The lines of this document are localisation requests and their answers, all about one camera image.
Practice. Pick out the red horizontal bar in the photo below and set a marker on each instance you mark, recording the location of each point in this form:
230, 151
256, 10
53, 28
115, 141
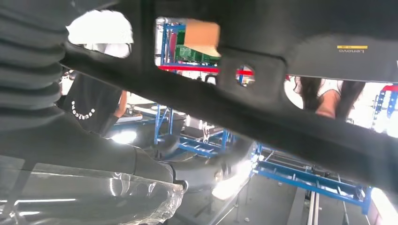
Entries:
186, 69

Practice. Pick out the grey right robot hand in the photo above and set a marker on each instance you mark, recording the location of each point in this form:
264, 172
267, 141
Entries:
77, 174

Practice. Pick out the dark Lenovo device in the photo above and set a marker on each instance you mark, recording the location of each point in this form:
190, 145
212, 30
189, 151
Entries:
342, 62

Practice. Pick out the green plastic crate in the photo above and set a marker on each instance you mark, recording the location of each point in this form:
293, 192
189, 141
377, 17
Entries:
192, 56

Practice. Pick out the person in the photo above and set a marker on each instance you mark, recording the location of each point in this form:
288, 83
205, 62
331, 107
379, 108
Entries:
90, 105
329, 102

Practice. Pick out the blue metal shelf rack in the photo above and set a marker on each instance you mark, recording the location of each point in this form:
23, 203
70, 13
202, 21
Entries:
311, 182
164, 46
202, 148

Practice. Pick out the steel workbench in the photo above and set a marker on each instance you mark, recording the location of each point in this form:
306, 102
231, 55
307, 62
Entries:
270, 208

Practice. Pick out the brown cardboard box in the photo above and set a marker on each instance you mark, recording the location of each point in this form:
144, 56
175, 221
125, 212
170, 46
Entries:
202, 37

